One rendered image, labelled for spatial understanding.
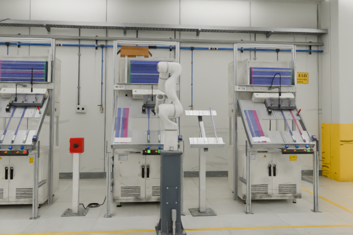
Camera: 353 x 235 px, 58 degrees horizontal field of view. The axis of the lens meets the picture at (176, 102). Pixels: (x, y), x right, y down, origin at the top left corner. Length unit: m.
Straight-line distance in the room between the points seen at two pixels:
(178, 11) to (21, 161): 3.33
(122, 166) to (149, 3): 2.93
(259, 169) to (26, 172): 2.57
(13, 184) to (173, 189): 1.84
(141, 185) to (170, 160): 0.96
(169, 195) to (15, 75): 2.24
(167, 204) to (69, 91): 3.07
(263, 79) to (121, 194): 2.13
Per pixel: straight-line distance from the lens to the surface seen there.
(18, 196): 3.94
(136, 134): 3.38
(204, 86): 5.34
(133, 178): 3.66
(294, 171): 4.03
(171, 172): 2.81
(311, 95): 5.95
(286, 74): 4.12
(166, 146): 2.82
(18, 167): 3.88
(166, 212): 2.89
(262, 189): 3.92
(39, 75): 3.94
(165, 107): 2.78
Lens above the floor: 1.03
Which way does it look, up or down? 2 degrees up
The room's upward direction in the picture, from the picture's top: straight up
